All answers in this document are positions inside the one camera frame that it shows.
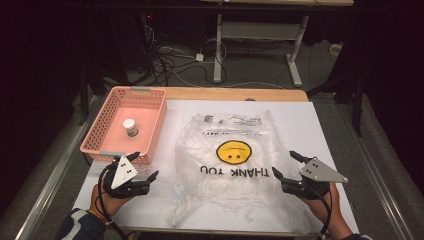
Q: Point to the person's left hand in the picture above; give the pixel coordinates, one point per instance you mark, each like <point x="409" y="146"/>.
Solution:
<point x="108" y="205"/>

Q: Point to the white power adapter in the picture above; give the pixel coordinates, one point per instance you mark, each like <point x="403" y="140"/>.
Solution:
<point x="199" y="57"/>

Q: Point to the pink perforated plastic basket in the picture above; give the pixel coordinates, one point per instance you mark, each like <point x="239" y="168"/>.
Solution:
<point x="128" y="133"/>

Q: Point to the white table mat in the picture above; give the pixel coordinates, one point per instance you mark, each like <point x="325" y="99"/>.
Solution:
<point x="310" y="133"/>

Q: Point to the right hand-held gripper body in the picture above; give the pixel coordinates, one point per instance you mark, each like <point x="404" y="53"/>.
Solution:
<point x="320" y="173"/>

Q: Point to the clear smiley-print plastic bag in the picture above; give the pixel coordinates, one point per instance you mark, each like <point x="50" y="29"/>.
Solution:
<point x="233" y="180"/>

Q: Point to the person's right hand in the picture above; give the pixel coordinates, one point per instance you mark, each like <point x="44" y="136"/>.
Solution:
<point x="325" y="208"/>

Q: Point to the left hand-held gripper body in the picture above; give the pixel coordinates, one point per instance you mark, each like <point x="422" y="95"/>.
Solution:
<point x="124" y="171"/>

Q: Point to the metal floor rail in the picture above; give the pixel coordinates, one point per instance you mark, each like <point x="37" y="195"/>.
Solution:
<point x="380" y="176"/>
<point x="53" y="176"/>

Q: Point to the white metal desk frame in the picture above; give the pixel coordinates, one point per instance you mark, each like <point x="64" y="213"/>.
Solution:
<point x="256" y="31"/>

